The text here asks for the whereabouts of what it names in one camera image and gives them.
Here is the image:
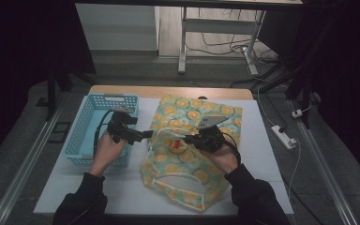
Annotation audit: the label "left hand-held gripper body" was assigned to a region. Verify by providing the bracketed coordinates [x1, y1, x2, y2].
[107, 106, 136, 146]

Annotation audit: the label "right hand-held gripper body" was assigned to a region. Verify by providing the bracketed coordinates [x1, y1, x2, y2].
[196, 115, 233, 155]

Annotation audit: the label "orange round food item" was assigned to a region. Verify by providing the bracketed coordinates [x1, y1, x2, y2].
[168, 139, 188, 155]

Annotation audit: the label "orange print cloth bag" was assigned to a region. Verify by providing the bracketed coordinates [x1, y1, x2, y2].
[141, 94, 244, 212]

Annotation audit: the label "blue plastic basket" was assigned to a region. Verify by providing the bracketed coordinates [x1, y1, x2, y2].
[63, 93, 140, 168]

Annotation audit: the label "person's right hand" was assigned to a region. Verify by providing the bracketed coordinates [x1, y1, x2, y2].
[200, 142, 241, 175]

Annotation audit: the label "person's left hand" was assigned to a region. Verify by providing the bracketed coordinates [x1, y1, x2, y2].
[88, 129, 129, 178]

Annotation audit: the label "white table mat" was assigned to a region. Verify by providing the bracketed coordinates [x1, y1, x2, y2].
[33, 97, 294, 217]

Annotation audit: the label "black floor plate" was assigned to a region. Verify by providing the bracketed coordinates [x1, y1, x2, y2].
[47, 121, 73, 145]

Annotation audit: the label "white power strip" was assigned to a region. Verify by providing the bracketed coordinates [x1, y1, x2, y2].
[270, 125, 298, 151]

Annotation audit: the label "black metal stand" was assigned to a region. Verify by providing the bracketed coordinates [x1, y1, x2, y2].
[45, 46, 98, 122]
[256, 12, 345, 129]

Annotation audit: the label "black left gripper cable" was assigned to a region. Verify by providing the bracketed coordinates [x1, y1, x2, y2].
[93, 109, 114, 158]

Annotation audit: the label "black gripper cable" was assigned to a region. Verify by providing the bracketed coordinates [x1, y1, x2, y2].
[221, 131, 243, 167]
[93, 109, 114, 158]

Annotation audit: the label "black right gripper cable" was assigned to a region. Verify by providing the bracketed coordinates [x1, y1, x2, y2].
[221, 131, 243, 167]

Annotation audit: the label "white cable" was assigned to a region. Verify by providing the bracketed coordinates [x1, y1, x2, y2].
[287, 139, 303, 200]

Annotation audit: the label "black floor cables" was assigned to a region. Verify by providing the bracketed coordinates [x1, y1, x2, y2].
[186, 8, 279, 65]

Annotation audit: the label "aluminium rail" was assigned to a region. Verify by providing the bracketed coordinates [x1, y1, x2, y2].
[289, 99, 360, 225]
[0, 93, 69, 225]

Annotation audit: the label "white desk frame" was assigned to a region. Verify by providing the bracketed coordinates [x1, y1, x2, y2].
[177, 7, 267, 76]

